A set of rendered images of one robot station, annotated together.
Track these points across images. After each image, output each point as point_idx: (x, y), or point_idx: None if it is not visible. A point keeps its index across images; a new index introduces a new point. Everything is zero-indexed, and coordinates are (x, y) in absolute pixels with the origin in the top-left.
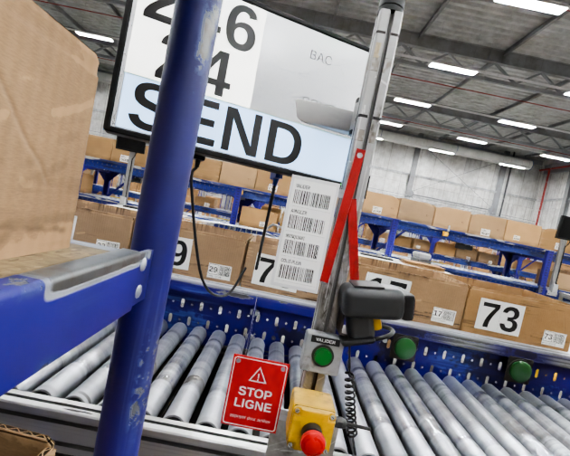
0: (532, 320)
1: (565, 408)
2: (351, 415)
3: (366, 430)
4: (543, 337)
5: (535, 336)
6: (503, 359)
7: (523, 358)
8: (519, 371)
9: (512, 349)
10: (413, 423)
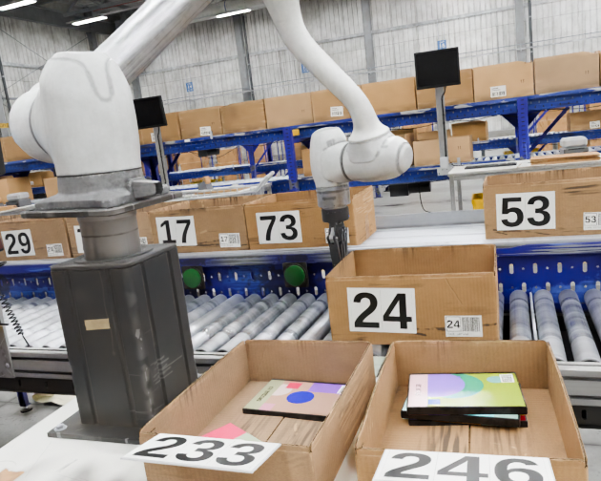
0: (310, 222)
1: (319, 300)
2: (10, 321)
3: (5, 324)
4: (325, 236)
5: (318, 237)
6: None
7: (295, 262)
8: (291, 275)
9: (282, 256)
10: None
